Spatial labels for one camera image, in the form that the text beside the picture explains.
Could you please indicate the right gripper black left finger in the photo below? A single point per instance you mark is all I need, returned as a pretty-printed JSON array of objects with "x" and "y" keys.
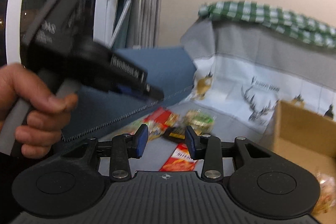
[{"x": 76, "y": 179}]

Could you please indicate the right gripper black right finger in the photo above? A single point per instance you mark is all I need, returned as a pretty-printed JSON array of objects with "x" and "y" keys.
[{"x": 255, "y": 178}]

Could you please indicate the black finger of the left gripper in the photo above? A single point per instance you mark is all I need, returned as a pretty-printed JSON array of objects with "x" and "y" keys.
[{"x": 142, "y": 91}]

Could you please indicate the red snack packet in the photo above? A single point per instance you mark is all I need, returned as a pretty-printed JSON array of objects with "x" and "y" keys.
[{"x": 164, "y": 117}]

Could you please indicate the chocolate chip cookie bag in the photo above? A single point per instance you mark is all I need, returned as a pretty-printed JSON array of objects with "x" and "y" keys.
[{"x": 327, "y": 193}]

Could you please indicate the black cracker packet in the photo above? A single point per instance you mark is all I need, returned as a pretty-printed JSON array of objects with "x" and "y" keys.
[{"x": 175, "y": 134}]

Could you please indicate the round puffed rice cake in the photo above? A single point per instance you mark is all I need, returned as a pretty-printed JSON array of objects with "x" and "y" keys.
[{"x": 201, "y": 122}]

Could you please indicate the red spicy strips packet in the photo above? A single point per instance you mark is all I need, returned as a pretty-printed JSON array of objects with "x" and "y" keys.
[{"x": 179, "y": 161}]

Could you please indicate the person left hand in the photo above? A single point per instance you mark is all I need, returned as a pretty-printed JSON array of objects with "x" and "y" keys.
[{"x": 50, "y": 115}]

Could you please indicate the blue sofa armrest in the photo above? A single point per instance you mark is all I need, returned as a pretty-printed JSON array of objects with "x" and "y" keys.
[{"x": 100, "y": 113}]

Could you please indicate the brown cardboard box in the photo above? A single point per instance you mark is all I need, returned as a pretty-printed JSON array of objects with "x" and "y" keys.
[{"x": 303, "y": 137}]

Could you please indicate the grey deer print sofa cover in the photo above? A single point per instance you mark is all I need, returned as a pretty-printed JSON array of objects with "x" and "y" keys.
[{"x": 243, "y": 70}]

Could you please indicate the green checkered cloth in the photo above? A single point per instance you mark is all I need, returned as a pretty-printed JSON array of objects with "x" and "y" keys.
[{"x": 286, "y": 22}]

